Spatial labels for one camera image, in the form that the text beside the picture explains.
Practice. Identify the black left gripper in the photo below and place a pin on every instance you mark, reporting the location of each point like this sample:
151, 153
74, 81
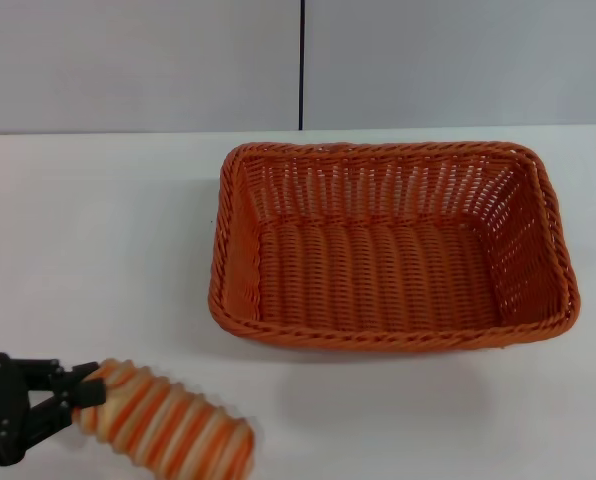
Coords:
0, 395

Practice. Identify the orange striped bread roll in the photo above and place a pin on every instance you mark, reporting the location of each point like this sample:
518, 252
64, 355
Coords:
178, 425

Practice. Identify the orange woven plastic basket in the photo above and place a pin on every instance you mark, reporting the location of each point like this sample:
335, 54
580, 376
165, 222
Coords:
378, 280

